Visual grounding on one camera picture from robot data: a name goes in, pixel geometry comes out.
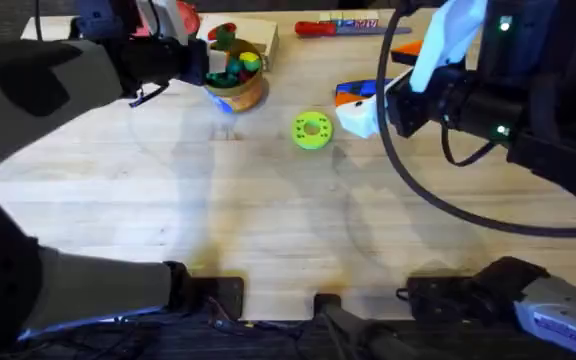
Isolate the row of wooden letter blocks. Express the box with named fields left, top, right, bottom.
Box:
left=317, top=10, right=381, bottom=29

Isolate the pale flat box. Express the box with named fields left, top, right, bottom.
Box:
left=196, top=13, right=280, bottom=72

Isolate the right wrist flat plate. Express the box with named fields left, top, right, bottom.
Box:
left=409, top=0, right=490, bottom=95

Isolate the brown tub of toy vegetables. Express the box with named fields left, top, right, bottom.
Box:
left=202, top=38, right=266, bottom=114

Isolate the red-handled toy knife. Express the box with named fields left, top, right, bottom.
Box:
left=294, top=20, right=413, bottom=38

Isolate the green and red toy vegetable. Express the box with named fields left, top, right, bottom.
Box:
left=207, top=22, right=238, bottom=52

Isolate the green disc with holes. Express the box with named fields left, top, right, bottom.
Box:
left=290, top=110, right=335, bottom=151

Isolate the left wrist flat plate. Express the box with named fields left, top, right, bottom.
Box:
left=135, top=0, right=190, bottom=47

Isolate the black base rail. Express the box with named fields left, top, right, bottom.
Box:
left=17, top=275, right=576, bottom=360

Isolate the blue electric screwdriver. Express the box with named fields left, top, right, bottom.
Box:
left=336, top=78, right=395, bottom=99

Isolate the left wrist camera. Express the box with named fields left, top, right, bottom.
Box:
left=72, top=0, right=137, bottom=42

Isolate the wrist flat plate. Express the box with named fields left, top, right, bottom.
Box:
left=409, top=0, right=490, bottom=95
left=135, top=0, right=190, bottom=47

